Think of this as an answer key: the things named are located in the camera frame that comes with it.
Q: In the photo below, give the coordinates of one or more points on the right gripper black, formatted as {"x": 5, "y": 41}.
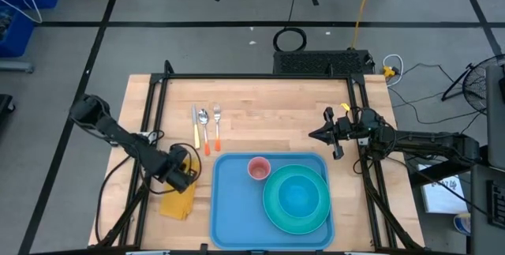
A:
{"x": 345, "y": 134}

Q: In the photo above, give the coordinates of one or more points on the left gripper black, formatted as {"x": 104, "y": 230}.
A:
{"x": 179, "y": 172}

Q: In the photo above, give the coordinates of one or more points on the yellow cloth napkin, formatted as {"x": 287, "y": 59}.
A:
{"x": 177, "y": 205}

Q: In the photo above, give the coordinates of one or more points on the blue bowl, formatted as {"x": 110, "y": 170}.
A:
{"x": 298, "y": 197}

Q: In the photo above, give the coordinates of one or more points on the pink ribbed cup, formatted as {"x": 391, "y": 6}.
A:
{"x": 259, "y": 168}

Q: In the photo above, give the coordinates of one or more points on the teal plate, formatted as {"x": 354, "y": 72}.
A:
{"x": 296, "y": 227}

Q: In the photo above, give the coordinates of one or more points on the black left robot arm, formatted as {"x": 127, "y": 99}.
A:
{"x": 118, "y": 136}

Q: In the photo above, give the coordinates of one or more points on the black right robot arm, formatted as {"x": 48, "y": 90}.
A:
{"x": 434, "y": 142}

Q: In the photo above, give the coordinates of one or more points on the blue plastic tray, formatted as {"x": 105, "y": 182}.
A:
{"x": 236, "y": 215}

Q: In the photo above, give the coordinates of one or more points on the black perforated computer case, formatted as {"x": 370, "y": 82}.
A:
{"x": 315, "y": 61}

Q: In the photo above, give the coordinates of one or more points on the yellow plug adapter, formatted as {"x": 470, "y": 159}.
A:
{"x": 389, "y": 71}

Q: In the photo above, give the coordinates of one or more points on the black side table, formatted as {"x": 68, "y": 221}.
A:
{"x": 446, "y": 172}

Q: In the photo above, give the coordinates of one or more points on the white printed paper sheet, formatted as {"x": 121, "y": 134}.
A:
{"x": 438, "y": 197}

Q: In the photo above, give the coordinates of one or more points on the black floor fan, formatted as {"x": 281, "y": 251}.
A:
{"x": 479, "y": 85}

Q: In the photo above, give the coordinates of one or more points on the blue and white object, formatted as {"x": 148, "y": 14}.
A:
{"x": 462, "y": 224}

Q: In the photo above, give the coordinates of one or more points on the grey monitor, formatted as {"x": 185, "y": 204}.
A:
{"x": 496, "y": 128}

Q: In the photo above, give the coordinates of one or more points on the black keypad device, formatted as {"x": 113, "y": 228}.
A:
{"x": 496, "y": 199}

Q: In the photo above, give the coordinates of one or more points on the black floor object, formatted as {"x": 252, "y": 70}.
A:
{"x": 4, "y": 107}

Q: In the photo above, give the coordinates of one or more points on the grey metal bar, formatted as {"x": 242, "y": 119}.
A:
{"x": 16, "y": 67}

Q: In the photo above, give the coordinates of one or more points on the small blue storage bin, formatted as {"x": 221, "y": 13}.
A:
{"x": 19, "y": 34}

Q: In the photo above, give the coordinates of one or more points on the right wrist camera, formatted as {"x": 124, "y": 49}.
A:
{"x": 344, "y": 122}

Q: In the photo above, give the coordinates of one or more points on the black aluminium rig frame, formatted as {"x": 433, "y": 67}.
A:
{"x": 256, "y": 76}

